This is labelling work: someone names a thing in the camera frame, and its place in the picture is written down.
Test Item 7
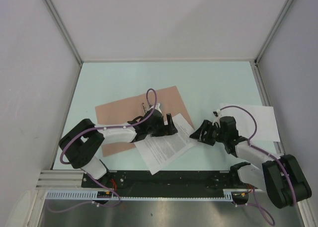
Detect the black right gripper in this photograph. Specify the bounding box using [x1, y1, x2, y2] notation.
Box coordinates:
[189, 120, 227, 146]

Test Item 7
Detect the printed text paper sheet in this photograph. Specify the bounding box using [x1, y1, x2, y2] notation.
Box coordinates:
[135, 113, 195, 175]

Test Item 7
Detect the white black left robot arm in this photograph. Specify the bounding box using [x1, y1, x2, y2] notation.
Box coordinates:
[59, 104, 178, 187]

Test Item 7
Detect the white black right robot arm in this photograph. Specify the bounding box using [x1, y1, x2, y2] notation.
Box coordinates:
[189, 116, 312, 209]

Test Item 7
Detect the blank white paper sheet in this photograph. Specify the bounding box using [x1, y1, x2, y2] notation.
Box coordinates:
[220, 103, 265, 140]

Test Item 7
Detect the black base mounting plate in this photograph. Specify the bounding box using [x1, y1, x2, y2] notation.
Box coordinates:
[81, 170, 251, 190]

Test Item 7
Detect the aluminium right side rail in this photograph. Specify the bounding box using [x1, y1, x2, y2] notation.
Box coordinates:
[250, 61, 286, 154]

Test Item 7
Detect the aluminium front frame rail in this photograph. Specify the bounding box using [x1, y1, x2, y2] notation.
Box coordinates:
[36, 169, 308, 191]

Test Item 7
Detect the slotted grey cable duct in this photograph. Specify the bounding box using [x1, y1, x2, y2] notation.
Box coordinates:
[46, 190, 233, 202]

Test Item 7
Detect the aluminium right corner post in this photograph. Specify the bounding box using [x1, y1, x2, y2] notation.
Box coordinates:
[254, 0, 295, 65]

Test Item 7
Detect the aluminium corner post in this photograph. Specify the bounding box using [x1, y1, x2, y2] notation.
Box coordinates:
[254, 0, 295, 65]
[43, 0, 83, 67]

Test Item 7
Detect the aluminium left corner post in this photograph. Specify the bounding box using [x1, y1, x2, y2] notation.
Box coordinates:
[43, 0, 83, 67]

